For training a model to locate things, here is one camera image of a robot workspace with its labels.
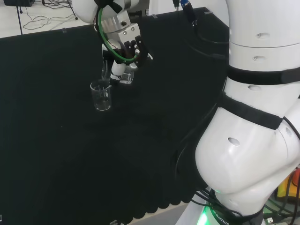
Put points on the clear glass beaker with water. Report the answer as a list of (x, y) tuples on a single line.
[(128, 77)]

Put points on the clear graduated glass beaker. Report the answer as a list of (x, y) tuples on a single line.
[(101, 98)]

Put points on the black bench cloth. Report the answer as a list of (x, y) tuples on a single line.
[(70, 140)]

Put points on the clear cloth clip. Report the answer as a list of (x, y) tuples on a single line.
[(64, 30), (154, 16)]

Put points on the yellow stop button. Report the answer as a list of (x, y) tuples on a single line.
[(284, 187)]

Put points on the black stand pole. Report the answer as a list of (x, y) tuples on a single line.
[(20, 21)]

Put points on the black box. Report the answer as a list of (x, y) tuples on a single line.
[(18, 2)]

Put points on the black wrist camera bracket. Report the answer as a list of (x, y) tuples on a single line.
[(140, 50)]

